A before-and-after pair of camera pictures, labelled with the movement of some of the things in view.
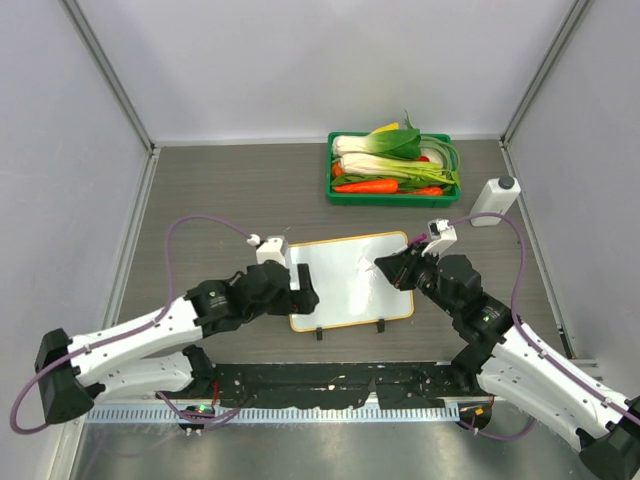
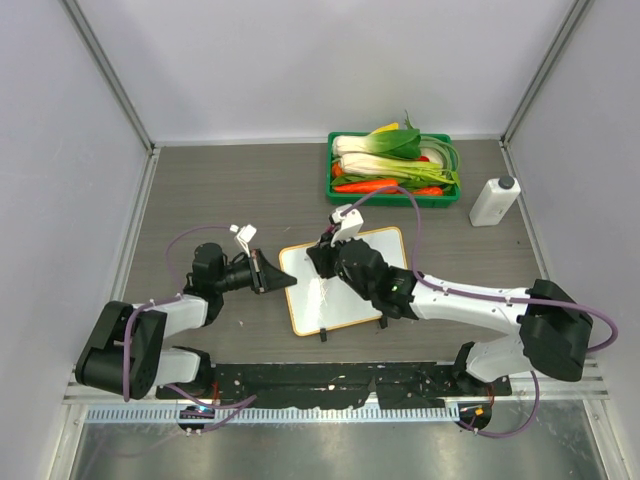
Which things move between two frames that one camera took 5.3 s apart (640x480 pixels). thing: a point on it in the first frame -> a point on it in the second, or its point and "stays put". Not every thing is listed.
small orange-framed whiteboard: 349,285 stays put
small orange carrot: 430,191 stays put
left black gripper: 302,300 -> 264,276
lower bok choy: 369,165 stays put
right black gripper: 400,268 -> 322,255
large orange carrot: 369,187 stays put
